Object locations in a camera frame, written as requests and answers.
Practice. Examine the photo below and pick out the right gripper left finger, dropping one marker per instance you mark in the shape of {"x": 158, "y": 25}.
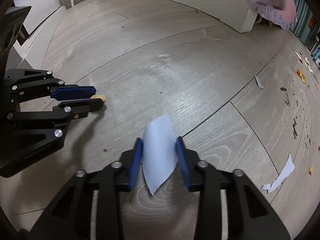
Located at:
{"x": 119, "y": 176}

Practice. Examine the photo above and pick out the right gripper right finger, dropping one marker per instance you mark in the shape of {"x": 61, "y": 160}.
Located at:
{"x": 200, "y": 176}

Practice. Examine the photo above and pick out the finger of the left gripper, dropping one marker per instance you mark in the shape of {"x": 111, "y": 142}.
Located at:
{"x": 54, "y": 88}
{"x": 77, "y": 107}

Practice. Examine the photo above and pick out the white paper sheet scrap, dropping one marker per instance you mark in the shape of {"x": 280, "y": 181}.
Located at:
{"x": 159, "y": 157}

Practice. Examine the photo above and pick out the small tan peanut snack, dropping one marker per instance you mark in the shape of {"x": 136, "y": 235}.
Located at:
{"x": 102, "y": 97}

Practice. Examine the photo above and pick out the torn white paper strip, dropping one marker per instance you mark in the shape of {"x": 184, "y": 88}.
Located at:
{"x": 286, "y": 171}

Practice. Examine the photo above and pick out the small white paper scrap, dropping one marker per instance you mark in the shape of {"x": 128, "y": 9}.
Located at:
{"x": 259, "y": 84}

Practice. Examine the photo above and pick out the small tan food crumb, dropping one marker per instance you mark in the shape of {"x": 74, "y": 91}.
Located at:
{"x": 311, "y": 170}

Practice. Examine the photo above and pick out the orange peel pieces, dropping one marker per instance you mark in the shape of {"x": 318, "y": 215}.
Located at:
{"x": 301, "y": 75}

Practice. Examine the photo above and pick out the white wrapper litter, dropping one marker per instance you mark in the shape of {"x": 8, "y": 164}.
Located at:
{"x": 304, "y": 61}

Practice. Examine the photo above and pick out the pink floral bedsheet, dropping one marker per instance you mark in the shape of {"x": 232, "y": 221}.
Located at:
{"x": 279, "y": 12}

